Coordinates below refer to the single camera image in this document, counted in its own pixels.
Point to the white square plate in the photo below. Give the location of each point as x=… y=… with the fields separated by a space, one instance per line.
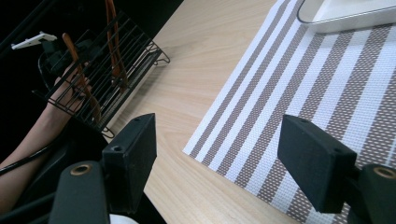
x=348 y=18

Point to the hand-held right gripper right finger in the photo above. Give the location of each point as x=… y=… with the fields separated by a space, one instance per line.
x=314 y=161

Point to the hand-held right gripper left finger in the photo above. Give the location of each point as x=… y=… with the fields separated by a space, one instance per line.
x=132 y=161

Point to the brown wooden utensil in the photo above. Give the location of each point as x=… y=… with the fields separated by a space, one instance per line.
x=115 y=53

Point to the brown white striped placemat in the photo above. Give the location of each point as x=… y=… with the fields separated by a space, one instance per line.
x=311 y=93

